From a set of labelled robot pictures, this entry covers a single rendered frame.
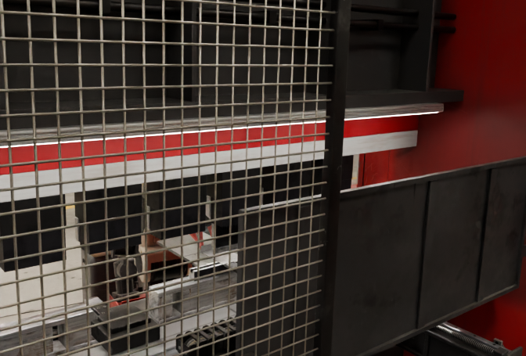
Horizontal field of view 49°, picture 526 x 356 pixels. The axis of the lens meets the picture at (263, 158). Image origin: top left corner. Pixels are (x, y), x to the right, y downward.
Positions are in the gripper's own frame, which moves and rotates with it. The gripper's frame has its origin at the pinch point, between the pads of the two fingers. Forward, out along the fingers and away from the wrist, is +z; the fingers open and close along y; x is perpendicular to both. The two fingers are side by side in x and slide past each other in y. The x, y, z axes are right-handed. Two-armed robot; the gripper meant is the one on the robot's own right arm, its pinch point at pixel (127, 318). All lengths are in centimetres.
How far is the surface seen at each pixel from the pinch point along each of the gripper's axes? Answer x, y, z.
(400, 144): 97, 39, -48
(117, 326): -22, 66, -13
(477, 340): 73, 82, 11
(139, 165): -8, 52, -49
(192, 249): 16.9, 21.8, -21.8
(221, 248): 19.5, 36.9, -22.3
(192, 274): 9.3, 37.2, -16.4
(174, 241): 14.8, 12.6, -24.4
